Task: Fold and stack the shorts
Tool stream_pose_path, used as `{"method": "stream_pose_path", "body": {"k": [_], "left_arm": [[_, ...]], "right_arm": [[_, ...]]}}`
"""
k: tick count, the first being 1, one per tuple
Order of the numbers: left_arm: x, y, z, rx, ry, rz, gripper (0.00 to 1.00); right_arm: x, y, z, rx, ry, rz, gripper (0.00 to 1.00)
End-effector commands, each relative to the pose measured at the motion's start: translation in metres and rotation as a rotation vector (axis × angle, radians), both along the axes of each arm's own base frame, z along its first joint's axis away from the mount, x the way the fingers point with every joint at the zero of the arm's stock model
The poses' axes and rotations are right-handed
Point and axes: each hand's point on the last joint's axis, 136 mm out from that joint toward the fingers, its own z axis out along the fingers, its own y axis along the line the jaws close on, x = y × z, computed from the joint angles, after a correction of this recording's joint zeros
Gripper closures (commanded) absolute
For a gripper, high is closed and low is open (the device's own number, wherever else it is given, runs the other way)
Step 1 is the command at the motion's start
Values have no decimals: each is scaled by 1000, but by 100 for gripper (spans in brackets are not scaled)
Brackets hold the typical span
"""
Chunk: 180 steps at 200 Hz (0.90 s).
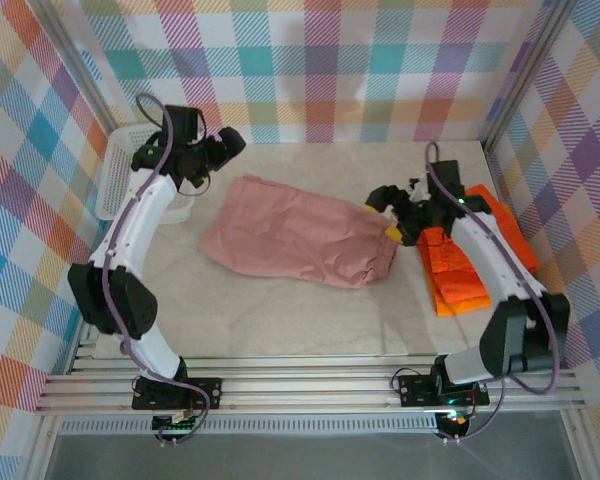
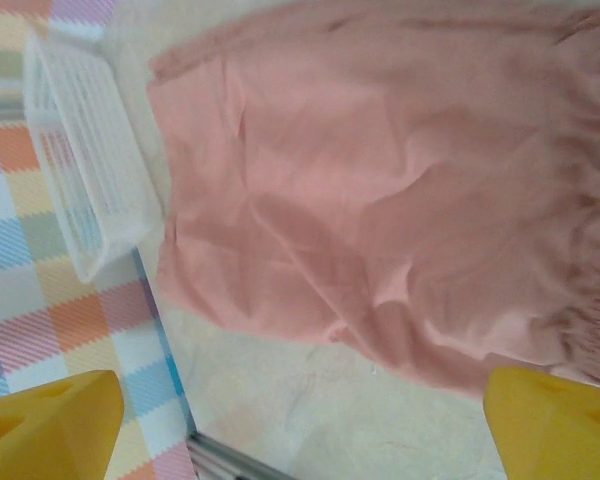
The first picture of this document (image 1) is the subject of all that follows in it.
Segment white plastic mesh basket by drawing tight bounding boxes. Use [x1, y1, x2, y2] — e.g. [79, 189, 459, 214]
[95, 124, 191, 225]

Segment aluminium corner post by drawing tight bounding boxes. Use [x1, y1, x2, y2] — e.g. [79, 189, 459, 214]
[478, 0, 580, 151]
[27, 0, 121, 132]

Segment slotted grey cable duct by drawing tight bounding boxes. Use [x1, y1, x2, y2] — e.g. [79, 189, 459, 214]
[59, 417, 441, 436]

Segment bright red-orange shorts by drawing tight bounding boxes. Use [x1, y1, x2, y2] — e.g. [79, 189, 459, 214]
[418, 183, 540, 304]

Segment aluminium frame bar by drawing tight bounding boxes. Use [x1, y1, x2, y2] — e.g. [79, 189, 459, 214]
[562, 407, 596, 480]
[22, 414, 64, 480]

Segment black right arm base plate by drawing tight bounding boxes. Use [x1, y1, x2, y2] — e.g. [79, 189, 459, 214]
[397, 372, 491, 409]

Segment light orange shorts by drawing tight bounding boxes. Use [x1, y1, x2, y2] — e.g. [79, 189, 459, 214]
[432, 279, 492, 319]

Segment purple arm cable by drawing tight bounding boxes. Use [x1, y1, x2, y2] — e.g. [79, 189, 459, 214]
[99, 93, 214, 449]
[424, 142, 566, 445]

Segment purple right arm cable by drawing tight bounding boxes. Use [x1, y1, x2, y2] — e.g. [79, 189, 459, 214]
[424, 142, 566, 445]

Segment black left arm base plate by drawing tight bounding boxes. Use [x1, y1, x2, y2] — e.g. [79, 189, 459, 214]
[132, 376, 223, 412]

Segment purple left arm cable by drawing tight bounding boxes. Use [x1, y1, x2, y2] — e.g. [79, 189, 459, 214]
[99, 93, 214, 449]

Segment aluminium frame rail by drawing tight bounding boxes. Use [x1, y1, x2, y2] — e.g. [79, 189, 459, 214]
[33, 349, 587, 416]

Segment aluminium side rail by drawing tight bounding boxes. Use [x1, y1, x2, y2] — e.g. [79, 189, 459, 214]
[65, 219, 126, 374]

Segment pink shorts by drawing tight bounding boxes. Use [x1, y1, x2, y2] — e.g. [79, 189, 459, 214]
[198, 173, 400, 291]

